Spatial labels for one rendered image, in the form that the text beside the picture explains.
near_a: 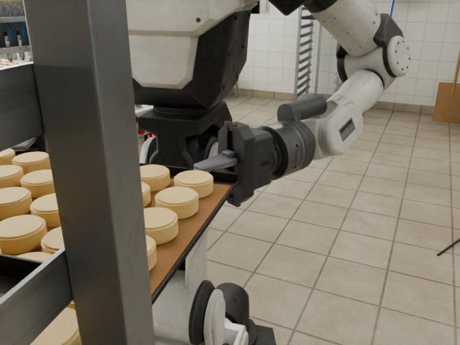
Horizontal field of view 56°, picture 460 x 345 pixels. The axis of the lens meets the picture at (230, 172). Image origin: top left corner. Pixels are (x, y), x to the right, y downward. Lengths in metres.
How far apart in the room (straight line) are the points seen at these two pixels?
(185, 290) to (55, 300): 0.72
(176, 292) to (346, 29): 0.63
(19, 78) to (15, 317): 0.10
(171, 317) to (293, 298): 1.13
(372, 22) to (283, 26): 4.79
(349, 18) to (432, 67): 4.58
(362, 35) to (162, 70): 0.38
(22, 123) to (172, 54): 0.60
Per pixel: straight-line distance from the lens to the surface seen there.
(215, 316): 0.99
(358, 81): 0.87
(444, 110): 5.21
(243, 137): 0.59
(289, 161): 0.65
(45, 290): 0.22
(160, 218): 0.45
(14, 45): 2.38
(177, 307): 0.97
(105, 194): 0.20
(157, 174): 0.56
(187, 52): 0.77
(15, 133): 0.19
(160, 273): 0.40
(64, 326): 0.33
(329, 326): 1.94
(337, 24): 0.86
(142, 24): 0.78
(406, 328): 2.02
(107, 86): 0.19
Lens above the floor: 1.27
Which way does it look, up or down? 22 degrees down
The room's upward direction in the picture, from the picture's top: straight up
